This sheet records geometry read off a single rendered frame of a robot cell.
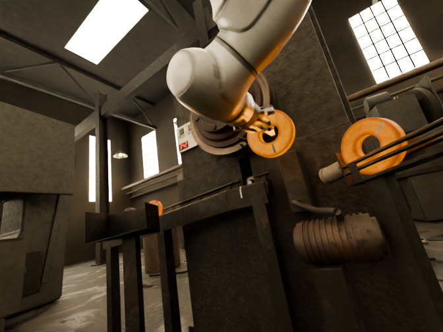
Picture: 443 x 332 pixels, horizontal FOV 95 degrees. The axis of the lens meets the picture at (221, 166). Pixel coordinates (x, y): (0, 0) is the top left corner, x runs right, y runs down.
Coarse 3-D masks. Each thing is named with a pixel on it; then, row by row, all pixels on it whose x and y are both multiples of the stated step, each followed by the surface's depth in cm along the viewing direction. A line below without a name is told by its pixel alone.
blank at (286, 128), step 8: (280, 112) 64; (280, 120) 64; (288, 120) 62; (280, 128) 64; (288, 128) 62; (248, 136) 70; (256, 136) 68; (280, 136) 63; (288, 136) 62; (256, 144) 68; (264, 144) 66; (272, 144) 64; (280, 144) 63; (288, 144) 62; (256, 152) 67; (264, 152) 66; (272, 152) 64; (280, 152) 63
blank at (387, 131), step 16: (352, 128) 59; (368, 128) 55; (384, 128) 51; (400, 128) 50; (352, 144) 59; (384, 144) 52; (400, 144) 49; (352, 160) 60; (368, 160) 55; (384, 160) 52; (400, 160) 50
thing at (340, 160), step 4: (336, 156) 62; (340, 156) 62; (340, 160) 62; (340, 164) 61; (344, 164) 62; (340, 168) 61; (348, 168) 61; (344, 172) 60; (344, 176) 60; (348, 176) 60; (352, 176) 60; (348, 180) 59; (352, 180) 60; (348, 184) 59; (360, 184) 60
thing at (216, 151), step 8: (264, 80) 92; (264, 88) 91; (264, 96) 90; (264, 104) 90; (272, 104) 95; (192, 128) 112; (200, 144) 108; (248, 144) 93; (208, 152) 104; (216, 152) 101; (224, 152) 98; (232, 152) 96; (240, 152) 101
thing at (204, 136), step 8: (256, 80) 92; (256, 88) 91; (256, 96) 91; (192, 120) 111; (200, 128) 104; (232, 128) 93; (200, 136) 106; (208, 136) 100; (216, 136) 98; (224, 136) 95; (232, 136) 94; (208, 144) 102; (216, 144) 100; (224, 144) 97; (232, 144) 96
